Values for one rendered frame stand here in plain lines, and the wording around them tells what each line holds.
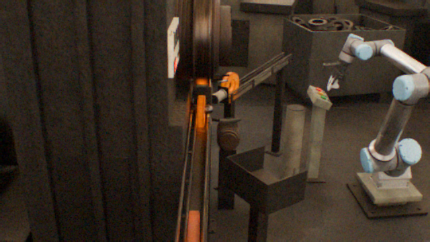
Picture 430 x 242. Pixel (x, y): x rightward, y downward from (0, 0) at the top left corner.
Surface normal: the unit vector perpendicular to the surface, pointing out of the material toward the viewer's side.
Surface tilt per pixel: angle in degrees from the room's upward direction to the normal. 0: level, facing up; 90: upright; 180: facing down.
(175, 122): 0
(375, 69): 90
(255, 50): 90
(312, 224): 0
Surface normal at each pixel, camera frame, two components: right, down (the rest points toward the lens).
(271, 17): -0.26, 0.37
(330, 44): 0.24, 0.38
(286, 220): 0.01, -0.92
